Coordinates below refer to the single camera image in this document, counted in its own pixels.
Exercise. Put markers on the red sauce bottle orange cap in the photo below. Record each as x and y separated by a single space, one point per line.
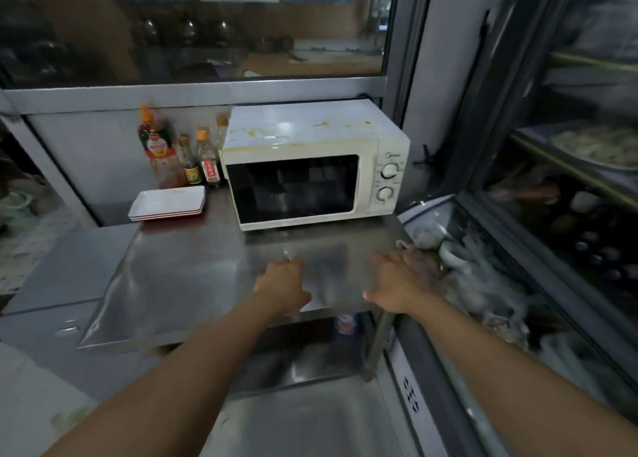
159 147

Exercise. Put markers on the pale green plastic basket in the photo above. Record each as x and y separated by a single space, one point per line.
15 205

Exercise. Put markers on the white rectangular plate orange print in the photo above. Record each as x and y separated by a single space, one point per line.
167 200
164 217

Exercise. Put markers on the dark sauce bottle orange cap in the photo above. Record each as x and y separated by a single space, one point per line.
209 165

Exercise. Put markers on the wooden worktable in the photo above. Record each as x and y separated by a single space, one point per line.
324 65

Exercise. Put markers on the brown cleaning cloth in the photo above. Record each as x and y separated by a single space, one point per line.
432 267

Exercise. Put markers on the blue plastic clip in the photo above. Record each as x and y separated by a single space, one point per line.
423 158

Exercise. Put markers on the person's right hand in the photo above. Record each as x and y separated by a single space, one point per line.
404 287

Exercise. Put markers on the white microwave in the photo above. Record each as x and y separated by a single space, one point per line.
309 122

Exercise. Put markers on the person's left forearm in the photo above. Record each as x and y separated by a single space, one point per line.
164 392

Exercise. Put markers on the small red blue packet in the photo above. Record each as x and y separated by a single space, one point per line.
345 323

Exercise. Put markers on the stainless steel table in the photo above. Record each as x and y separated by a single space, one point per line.
189 267

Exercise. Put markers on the clear bottle green label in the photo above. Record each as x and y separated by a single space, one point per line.
222 132

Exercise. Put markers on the person's left hand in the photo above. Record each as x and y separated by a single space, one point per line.
284 287

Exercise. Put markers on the person's right forearm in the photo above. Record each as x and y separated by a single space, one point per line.
523 387

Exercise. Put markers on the small white bowl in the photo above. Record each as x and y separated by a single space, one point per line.
453 254

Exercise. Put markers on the small green glass bottle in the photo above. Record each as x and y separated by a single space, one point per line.
190 170

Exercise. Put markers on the plate of shredded food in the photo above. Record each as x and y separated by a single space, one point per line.
598 145

